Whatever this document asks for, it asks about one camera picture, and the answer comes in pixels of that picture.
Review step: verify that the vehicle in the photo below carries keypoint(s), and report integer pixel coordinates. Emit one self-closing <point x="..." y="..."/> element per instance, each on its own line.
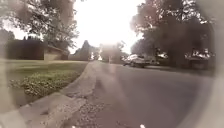
<point x="138" y="61"/>

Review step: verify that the distant dark trees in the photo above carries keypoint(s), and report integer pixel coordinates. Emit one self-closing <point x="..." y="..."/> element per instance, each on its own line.
<point x="85" y="50"/>

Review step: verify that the pale concrete kerb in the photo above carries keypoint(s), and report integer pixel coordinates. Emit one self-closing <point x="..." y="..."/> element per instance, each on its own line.
<point x="76" y="86"/>

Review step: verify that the grey asphalt road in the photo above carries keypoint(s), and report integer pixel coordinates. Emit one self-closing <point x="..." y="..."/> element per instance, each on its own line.
<point x="150" y="96"/>

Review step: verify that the small pale building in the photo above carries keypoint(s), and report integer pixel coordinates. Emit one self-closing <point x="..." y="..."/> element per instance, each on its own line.
<point x="53" y="54"/>

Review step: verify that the robot's own part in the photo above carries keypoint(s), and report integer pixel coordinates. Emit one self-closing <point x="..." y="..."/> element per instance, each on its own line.
<point x="142" y="126"/>

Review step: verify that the green grass lawn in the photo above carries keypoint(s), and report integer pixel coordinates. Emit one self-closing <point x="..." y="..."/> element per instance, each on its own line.
<point x="43" y="80"/>

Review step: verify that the tall dark trees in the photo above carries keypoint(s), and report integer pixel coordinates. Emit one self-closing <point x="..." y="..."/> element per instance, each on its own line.
<point x="176" y="30"/>

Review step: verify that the leafy tree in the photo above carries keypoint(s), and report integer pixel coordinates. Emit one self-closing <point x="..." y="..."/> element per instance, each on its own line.
<point x="50" y="20"/>

